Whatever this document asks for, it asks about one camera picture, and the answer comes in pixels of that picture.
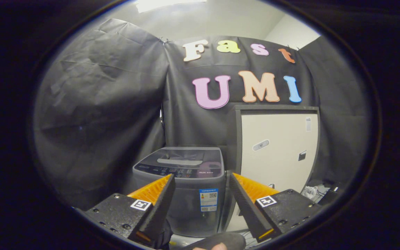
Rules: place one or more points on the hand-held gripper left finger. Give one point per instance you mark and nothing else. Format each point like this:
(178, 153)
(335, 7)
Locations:
(160, 208)

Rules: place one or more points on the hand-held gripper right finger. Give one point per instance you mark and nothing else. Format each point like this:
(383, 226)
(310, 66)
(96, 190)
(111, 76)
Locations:
(245, 208)

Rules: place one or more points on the grey washing machine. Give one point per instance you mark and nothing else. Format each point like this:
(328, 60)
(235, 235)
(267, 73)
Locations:
(189, 215)

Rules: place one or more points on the dark slipper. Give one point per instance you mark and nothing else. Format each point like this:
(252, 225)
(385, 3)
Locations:
(227, 238)

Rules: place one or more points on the black box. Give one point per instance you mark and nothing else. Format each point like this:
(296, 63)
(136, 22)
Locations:
(330, 196)

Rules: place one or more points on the beige cabinet with dark frame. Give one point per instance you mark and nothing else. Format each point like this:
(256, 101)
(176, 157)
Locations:
(276, 146)

